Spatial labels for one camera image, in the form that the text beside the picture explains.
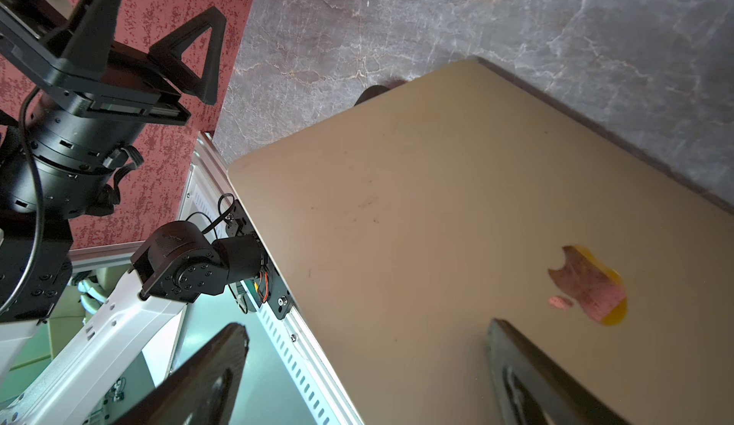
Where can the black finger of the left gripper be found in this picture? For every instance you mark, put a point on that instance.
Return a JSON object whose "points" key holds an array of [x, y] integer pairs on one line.
{"points": [[190, 56]]}

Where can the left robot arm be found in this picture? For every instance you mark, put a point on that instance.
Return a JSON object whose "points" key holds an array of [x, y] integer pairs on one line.
{"points": [[64, 156]]}

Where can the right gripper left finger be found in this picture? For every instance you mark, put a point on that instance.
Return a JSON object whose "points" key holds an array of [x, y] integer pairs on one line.
{"points": [[203, 390]]}

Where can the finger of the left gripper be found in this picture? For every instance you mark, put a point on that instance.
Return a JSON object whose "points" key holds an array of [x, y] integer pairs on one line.
{"points": [[82, 45]]}

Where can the aluminium mounting rail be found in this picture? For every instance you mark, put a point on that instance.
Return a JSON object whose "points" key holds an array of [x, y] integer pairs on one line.
{"points": [[287, 377]]}

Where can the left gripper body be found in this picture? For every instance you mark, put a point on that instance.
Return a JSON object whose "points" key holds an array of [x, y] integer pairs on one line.
{"points": [[128, 88]]}

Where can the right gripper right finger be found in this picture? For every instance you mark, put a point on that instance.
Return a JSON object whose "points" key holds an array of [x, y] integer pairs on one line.
{"points": [[532, 389]]}

